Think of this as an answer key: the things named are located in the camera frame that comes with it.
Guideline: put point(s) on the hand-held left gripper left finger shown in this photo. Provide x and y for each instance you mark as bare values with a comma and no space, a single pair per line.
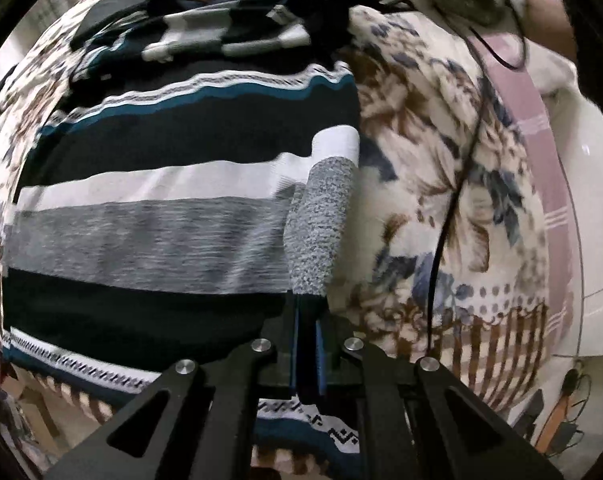
295,365

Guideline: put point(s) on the striped knit sweater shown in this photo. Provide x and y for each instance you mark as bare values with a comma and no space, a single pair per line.
156,240

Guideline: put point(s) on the orange wooden stand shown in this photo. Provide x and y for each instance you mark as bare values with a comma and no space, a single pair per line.
556,410

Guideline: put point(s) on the wooden stool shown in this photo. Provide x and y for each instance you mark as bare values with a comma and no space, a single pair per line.
31,410

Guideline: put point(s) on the floral plush blanket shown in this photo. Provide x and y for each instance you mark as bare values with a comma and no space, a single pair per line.
421,170

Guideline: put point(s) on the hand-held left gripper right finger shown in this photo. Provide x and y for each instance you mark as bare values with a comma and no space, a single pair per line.
320,360

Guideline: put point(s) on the person's right forearm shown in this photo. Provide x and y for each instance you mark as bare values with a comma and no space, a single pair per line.
549,20

